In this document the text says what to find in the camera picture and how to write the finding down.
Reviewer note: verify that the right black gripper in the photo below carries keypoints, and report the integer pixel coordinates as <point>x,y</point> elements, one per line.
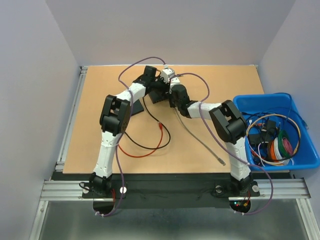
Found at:
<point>172,103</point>

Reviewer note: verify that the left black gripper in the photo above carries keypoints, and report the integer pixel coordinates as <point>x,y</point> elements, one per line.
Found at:
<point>165,85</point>

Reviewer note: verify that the black network switch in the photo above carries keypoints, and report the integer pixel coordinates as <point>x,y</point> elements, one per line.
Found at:
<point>157,97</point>

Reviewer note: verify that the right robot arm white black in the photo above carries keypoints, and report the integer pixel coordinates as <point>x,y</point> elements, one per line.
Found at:
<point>230,126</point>

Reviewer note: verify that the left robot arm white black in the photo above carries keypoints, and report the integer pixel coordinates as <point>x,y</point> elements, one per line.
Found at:
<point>114,119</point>

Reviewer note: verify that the black flat plate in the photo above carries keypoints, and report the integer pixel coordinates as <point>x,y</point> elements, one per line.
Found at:
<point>136,107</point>

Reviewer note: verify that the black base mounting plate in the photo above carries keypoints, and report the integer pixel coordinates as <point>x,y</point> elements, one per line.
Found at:
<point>169,191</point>

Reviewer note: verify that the blue plastic bin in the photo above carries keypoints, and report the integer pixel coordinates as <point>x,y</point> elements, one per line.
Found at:
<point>277,137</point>

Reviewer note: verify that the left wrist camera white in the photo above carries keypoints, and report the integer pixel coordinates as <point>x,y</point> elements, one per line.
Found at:
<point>166,74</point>

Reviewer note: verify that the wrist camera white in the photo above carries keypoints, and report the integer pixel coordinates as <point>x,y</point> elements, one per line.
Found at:
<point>166,74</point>
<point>174,81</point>

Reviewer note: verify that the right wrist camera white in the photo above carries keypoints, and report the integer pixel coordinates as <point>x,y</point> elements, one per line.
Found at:
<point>174,81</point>

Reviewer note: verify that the aluminium frame rail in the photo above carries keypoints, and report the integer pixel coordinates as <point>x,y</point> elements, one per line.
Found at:
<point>281,219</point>

